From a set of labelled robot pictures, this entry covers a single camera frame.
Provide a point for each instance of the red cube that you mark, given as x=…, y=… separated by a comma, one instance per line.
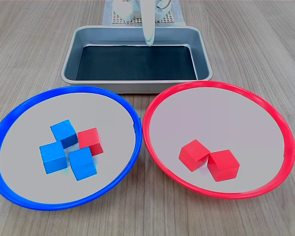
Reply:
x=193, y=153
x=89, y=138
x=223, y=167

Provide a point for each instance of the pale perforated plate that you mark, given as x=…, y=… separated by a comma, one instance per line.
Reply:
x=167, y=18

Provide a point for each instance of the black mat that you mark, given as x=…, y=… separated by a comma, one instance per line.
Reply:
x=137, y=64

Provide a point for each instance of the steel tray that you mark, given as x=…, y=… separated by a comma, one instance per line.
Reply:
x=137, y=85

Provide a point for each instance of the blue-rimmed white plate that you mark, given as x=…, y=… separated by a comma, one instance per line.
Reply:
x=88, y=110

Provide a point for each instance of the red-rimmed white plate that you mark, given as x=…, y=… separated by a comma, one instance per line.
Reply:
x=211, y=110

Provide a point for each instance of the blue cube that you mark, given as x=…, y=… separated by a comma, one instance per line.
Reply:
x=82, y=163
x=52, y=157
x=62, y=131

